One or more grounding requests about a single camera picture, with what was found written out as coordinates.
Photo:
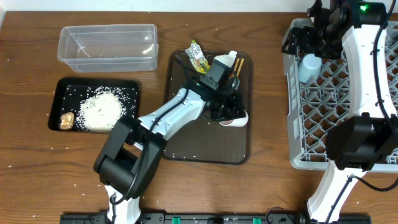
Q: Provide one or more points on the white paper cup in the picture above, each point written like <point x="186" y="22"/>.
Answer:
<point x="239" y="122"/>

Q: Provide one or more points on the grey dishwasher rack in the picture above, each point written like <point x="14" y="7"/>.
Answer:
<point x="320" y="104"/>

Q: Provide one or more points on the clear plastic container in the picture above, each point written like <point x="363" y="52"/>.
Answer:
<point x="109" y="48"/>

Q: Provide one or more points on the pile of white rice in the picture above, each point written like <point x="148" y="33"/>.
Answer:
<point x="102" y="109"/>

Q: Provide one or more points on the wooden chopstick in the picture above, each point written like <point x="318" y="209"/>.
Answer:
<point x="236" y="65"/>
<point x="240" y="67"/>

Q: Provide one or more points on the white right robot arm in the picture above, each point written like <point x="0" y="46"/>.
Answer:
<point x="369" y="134"/>

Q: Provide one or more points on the crumpled white tissue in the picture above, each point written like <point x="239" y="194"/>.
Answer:
<point x="226" y="59"/>

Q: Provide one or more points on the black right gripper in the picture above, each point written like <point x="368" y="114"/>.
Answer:
<point x="305" y="32"/>

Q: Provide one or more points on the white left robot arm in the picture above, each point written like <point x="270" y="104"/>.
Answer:
<point x="131" y="155"/>

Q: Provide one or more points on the light blue cup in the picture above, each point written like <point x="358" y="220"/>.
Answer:
<point x="309" y="68"/>

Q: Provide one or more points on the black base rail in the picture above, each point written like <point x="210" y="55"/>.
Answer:
<point x="160" y="218"/>

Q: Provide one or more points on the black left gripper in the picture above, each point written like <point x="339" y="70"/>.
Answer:
<point x="237" y="111"/>

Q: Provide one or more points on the black waste tray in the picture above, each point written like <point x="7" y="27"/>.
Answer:
<point x="70" y="91"/>

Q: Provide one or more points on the brown food scrap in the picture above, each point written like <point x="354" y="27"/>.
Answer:
<point x="67" y="121"/>

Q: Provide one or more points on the brown serving tray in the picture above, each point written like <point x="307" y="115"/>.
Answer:
<point x="204" y="140"/>

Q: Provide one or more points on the silver yellow snack wrapper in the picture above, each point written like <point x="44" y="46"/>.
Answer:
<point x="197" y="57"/>

